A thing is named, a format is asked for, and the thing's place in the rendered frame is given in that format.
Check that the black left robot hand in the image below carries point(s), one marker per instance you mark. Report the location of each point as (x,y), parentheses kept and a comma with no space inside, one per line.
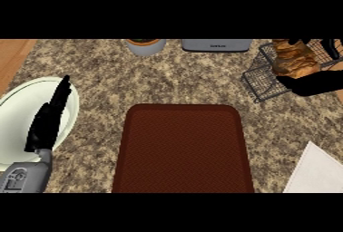
(45,127)

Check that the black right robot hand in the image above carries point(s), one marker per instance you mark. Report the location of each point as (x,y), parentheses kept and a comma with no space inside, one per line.
(320,84)

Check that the brown croissant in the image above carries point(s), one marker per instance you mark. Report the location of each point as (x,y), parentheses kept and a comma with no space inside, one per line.
(293,59)

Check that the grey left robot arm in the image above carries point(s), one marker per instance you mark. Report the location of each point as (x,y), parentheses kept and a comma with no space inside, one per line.
(24,176)

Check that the brown rectangular tray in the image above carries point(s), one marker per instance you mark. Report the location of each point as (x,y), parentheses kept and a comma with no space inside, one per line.
(182,151)

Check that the white round plate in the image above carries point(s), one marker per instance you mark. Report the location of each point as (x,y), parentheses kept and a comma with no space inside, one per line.
(18,117)

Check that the grey appliance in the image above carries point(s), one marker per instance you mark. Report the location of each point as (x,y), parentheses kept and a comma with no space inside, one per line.
(216,46)

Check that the white flat sheet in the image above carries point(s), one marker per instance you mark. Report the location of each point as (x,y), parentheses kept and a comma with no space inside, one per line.
(320,172)

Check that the grey plant pot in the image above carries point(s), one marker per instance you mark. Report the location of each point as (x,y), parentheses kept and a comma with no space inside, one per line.
(145,48)

